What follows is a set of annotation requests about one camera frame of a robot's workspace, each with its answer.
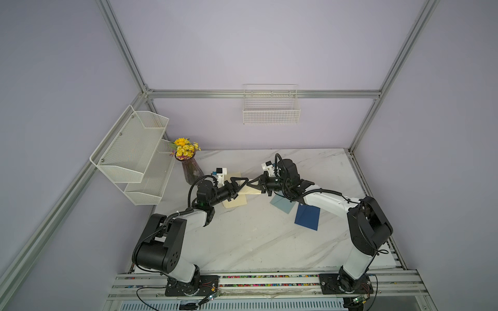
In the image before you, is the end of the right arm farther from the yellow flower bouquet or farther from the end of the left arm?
the yellow flower bouquet

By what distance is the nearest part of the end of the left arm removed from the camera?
0.70m

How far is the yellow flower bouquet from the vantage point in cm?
88

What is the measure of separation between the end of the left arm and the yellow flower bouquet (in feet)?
0.74
